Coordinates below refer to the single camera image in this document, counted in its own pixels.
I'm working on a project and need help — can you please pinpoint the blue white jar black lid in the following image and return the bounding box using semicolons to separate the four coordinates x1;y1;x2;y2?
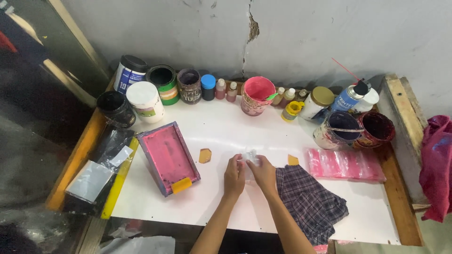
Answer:
113;55;149;95

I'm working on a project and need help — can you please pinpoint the red cloth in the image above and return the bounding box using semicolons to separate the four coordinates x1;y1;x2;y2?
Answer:
419;115;452;223

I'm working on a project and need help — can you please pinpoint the small brown dye bottle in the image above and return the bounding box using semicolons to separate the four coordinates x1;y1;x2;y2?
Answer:
271;87;285;107
281;88;296;108

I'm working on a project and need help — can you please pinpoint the yellow cap bottle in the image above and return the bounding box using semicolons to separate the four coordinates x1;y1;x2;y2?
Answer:
281;100;305;123

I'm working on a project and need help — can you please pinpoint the white jar gold lid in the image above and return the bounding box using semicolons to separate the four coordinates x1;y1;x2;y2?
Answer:
299;86;335;121

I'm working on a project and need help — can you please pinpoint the purple stained open jar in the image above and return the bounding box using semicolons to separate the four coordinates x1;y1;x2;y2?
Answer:
177;68;202;104

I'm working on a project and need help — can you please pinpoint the white paper sheet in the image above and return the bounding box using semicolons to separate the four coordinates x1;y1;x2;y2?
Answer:
65;145;134;204

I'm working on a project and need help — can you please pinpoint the white lidded jar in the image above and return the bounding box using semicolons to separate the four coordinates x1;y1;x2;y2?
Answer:
126;81;165;124

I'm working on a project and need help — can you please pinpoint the stack of pink plastic pouches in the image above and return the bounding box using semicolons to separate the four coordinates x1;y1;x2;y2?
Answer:
306;147;387;183

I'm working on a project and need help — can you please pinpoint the purple paint tub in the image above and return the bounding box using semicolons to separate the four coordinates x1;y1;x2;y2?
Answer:
312;111;362;150

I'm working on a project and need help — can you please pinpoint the black plastic bag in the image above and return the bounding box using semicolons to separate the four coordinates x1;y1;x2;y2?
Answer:
63;126;137;216

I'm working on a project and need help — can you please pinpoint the wooden screen frame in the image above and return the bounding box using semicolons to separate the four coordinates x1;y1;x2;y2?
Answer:
376;73;432;212

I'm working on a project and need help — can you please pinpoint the blue spray can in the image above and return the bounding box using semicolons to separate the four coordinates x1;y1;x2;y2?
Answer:
331;57;372;113

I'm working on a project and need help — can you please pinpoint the open green banded ink jar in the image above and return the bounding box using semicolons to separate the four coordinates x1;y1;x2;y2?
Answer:
145;64;180;106

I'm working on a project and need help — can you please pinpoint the dark red paint tub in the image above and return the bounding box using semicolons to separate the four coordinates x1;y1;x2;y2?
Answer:
353;111;396;149

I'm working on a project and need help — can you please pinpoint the dark leaning board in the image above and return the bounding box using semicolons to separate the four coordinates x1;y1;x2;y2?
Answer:
0;0;111;108

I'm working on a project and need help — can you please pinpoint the pink paint tub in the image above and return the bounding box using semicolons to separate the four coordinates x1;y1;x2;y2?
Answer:
241;76;277;117

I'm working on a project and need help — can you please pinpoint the white plastic bag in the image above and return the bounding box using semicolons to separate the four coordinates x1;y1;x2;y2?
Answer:
99;226;176;254

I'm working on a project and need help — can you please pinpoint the person's right hand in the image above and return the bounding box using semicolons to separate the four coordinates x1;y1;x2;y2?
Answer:
246;155;278;195

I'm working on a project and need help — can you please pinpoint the person's left hand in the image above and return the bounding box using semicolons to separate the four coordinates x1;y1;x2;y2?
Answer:
224;154;246;198

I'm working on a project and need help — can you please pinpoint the clear plastic pouch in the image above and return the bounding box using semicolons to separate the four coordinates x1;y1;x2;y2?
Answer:
237;148;262;181

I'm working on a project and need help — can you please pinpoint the dark plaid cloth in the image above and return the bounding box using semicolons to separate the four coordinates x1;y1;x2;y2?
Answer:
275;164;349;246

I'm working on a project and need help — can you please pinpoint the small pink dye bottle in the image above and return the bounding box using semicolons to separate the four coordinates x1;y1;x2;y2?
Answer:
226;81;238;103
215;78;227;100

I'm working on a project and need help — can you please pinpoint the yellow sponge block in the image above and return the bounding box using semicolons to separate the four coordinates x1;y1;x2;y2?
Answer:
171;177;193;194

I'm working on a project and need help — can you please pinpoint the black bottle blue cap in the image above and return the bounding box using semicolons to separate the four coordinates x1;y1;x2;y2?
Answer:
201;74;217;101

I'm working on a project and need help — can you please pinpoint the pink screen printing frame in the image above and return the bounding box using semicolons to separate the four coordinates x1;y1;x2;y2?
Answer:
137;121;201;197

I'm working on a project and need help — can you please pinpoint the white plastic bottle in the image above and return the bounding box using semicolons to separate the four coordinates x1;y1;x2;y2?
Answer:
352;87;380;114

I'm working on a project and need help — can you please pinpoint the yellow squeegee bar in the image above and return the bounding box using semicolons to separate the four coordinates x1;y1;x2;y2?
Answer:
101;137;140;220

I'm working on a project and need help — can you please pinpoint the open black ink jar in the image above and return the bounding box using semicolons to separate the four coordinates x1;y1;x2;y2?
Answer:
96;90;137;129

